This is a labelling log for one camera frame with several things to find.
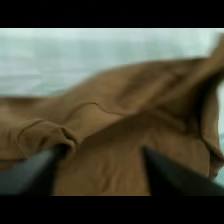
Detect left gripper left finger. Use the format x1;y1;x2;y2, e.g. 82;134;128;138
0;145;69;197

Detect brown T-shirt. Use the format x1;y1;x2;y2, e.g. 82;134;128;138
0;36;224;197

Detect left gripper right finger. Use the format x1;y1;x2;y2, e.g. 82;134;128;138
142;146;224;197

